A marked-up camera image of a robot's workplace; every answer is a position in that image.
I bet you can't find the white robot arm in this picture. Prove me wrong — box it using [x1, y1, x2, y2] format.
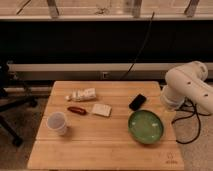
[160, 61, 213, 114]

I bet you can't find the white square sponge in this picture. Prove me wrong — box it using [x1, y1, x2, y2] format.
[92, 104, 111, 117]

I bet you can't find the white crumpled tube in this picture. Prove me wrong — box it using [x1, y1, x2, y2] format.
[65, 88, 96, 102]

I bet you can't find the black rectangular phone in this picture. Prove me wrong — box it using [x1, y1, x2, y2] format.
[129, 94, 146, 111]

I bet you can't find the red brown oblong object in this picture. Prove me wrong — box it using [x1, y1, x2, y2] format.
[67, 106, 87, 115]

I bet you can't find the green round plate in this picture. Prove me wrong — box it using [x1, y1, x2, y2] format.
[128, 110, 164, 145]

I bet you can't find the black office chair base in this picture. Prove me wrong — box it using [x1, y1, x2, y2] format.
[0, 60, 39, 148]

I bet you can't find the black hanging cable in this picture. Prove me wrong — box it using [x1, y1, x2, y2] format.
[119, 11, 156, 81]

